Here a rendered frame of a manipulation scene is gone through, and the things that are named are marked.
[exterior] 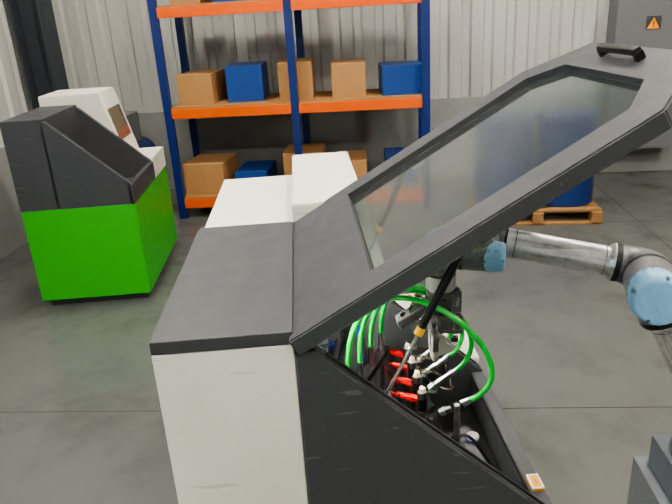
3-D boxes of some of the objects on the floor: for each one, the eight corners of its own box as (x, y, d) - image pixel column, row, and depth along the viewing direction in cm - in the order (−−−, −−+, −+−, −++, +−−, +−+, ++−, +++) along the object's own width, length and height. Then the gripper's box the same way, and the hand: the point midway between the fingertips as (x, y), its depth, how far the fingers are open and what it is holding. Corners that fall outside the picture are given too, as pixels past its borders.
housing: (336, 805, 177) (292, 331, 123) (234, 816, 176) (146, 343, 122) (318, 468, 308) (293, 167, 254) (260, 473, 306) (222, 172, 253)
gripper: (464, 295, 157) (463, 368, 164) (455, 280, 165) (454, 351, 173) (430, 297, 157) (430, 371, 164) (423, 283, 165) (423, 354, 173)
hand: (432, 358), depth 168 cm, fingers closed
